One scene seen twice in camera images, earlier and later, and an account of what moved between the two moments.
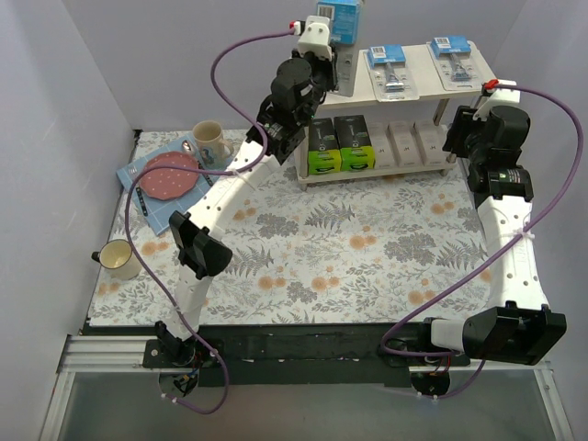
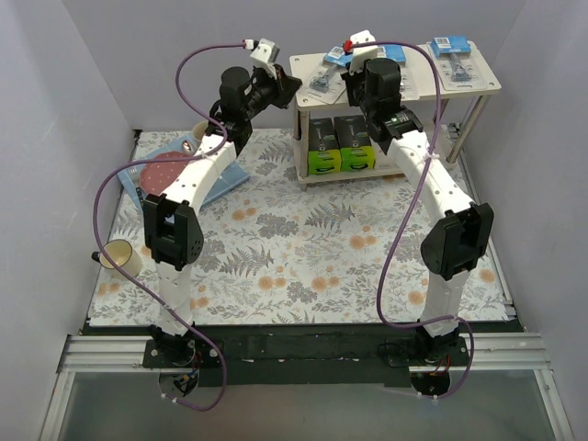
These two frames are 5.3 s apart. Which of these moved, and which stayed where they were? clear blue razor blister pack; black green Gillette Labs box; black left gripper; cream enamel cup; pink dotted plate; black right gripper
Moved: black left gripper; black right gripper; clear blue razor blister pack
Stayed: pink dotted plate; black green Gillette Labs box; cream enamel cup
